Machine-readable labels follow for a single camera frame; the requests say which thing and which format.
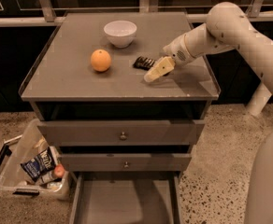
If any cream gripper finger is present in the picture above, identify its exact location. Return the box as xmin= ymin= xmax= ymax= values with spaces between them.
xmin=144 ymin=56 xmax=175 ymax=83

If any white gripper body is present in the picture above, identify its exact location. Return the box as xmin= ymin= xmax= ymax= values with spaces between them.
xmin=163 ymin=35 xmax=195 ymax=65

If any black rxbar chocolate bar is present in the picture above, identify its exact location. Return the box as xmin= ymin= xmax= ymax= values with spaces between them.
xmin=133 ymin=56 xmax=155 ymax=71

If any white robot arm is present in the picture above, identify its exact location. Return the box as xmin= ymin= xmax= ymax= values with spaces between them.
xmin=144 ymin=2 xmax=273 ymax=224

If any grey top drawer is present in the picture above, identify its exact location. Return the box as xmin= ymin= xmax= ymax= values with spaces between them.
xmin=37 ymin=120 xmax=205 ymax=147

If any grey drawer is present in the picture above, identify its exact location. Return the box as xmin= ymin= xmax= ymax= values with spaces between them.
xmin=60 ymin=153 xmax=191 ymax=172
xmin=37 ymin=120 xmax=205 ymax=147
xmin=69 ymin=172 xmax=184 ymax=224

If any grey drawer cabinet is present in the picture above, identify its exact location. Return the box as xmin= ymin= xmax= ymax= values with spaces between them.
xmin=18 ymin=11 xmax=222 ymax=180

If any grey middle drawer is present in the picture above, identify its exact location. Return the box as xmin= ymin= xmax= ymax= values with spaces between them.
xmin=60 ymin=153 xmax=191 ymax=172

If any grey bottom drawer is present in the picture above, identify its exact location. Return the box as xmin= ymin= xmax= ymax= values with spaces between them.
xmin=69 ymin=172 xmax=184 ymax=224

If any white ceramic bowl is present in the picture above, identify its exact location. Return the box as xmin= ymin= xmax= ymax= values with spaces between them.
xmin=104 ymin=21 xmax=137 ymax=48

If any orange fruit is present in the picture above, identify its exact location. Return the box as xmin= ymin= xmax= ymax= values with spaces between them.
xmin=91 ymin=49 xmax=111 ymax=72

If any white diagonal pole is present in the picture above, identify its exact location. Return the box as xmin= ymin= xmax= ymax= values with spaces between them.
xmin=246 ymin=83 xmax=272 ymax=116

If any red apple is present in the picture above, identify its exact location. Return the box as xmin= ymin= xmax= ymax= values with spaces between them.
xmin=53 ymin=164 xmax=65 ymax=178

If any blue kettle chips bag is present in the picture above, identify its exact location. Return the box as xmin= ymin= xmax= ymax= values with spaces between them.
xmin=21 ymin=147 xmax=58 ymax=182

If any clear plastic bin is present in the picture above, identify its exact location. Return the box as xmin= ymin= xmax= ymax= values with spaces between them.
xmin=0 ymin=119 xmax=70 ymax=200

